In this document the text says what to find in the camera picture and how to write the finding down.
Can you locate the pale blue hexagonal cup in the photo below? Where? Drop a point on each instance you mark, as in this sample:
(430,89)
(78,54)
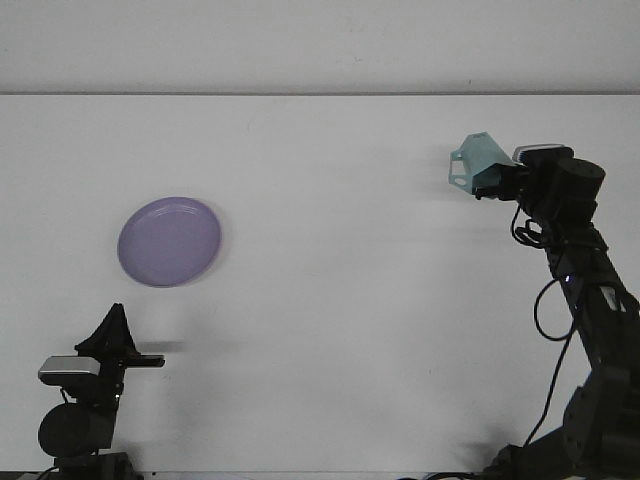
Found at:
(477,155)

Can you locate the pale purple round plate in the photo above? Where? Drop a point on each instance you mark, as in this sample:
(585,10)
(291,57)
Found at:
(170,242)

